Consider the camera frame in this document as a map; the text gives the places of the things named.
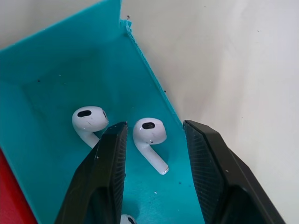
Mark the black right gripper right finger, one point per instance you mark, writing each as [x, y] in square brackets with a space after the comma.
[222, 186]

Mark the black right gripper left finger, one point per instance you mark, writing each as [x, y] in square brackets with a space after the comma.
[100, 175]

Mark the white earbud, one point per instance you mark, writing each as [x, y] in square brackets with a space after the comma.
[91, 124]
[127, 220]
[151, 137]

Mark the red plastic tray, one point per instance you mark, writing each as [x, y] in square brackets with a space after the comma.
[11, 198]

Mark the blue plastic tray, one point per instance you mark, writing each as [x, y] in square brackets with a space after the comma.
[58, 93]

